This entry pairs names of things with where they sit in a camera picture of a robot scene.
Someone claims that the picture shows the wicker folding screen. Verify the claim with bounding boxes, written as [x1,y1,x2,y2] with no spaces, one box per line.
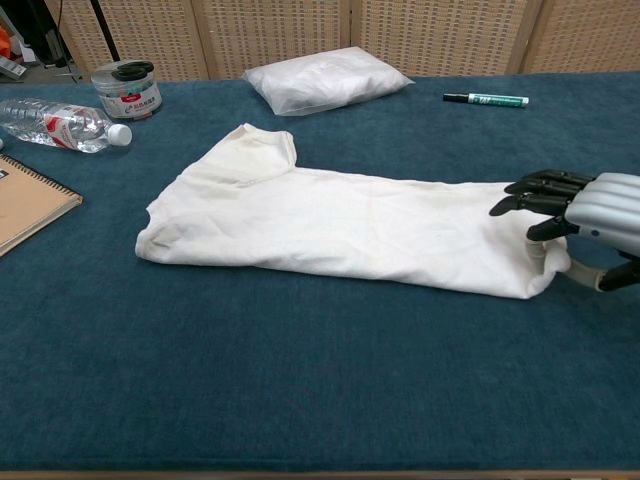
[43,0,640,81]

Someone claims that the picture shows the clear plastic water bottle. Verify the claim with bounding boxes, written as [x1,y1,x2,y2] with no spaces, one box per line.
[0,97,134,155]

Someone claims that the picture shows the white short-sleeve t-shirt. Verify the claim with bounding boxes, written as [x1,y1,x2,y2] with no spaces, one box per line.
[134,123,573,301]

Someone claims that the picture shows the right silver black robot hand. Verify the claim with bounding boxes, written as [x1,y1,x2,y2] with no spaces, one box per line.
[488,169,640,294]

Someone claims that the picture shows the clear round plastic jar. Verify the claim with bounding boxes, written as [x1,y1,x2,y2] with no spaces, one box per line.
[90,62,163,121]

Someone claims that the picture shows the brown spiral notebook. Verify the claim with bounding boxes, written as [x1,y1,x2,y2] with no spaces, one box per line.
[0,153,85,259]

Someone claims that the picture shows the clear bag of white fabric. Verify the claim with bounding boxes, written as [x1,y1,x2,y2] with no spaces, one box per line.
[241,46,416,118]

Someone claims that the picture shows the black-handled scissors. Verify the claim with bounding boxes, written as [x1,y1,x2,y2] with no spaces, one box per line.
[110,60,156,82]

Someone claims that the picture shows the teal carpet table mat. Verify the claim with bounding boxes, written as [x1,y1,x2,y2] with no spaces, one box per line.
[0,71,640,474]

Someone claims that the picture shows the black tripod stand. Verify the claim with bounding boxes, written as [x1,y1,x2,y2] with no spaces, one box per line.
[92,0,124,64]

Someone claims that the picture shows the green marker with black cap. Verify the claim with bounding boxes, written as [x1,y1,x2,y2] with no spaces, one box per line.
[442,92,531,109]

